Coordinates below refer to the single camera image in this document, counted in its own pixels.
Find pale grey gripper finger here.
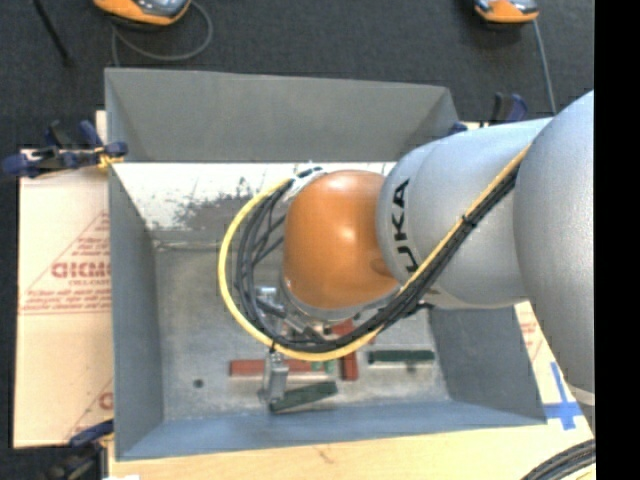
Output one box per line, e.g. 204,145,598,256
256,353,278,403
272,354,291,402

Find dark green flat block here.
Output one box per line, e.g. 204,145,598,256
368,349,436,366
269,381,339,415

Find grey metal bin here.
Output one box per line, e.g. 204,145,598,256
103,66,548,462

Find brown cardboard board red print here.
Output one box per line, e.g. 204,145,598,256
12,110,595,450

